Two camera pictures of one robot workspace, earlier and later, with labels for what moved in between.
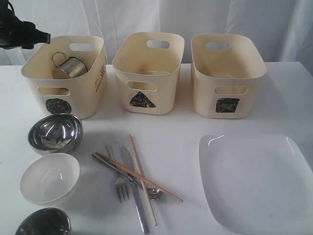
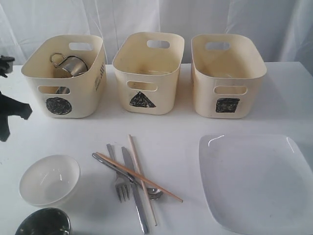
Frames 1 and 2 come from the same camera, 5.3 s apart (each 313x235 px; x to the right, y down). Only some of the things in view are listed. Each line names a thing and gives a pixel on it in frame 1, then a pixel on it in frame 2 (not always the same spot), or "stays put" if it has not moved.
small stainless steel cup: [47, 221] stays put
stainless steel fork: [122, 184] stays put
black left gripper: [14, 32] to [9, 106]
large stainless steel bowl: [55, 133] to [63, 90]
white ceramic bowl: [50, 180] stays put
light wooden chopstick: [141, 172] stays put
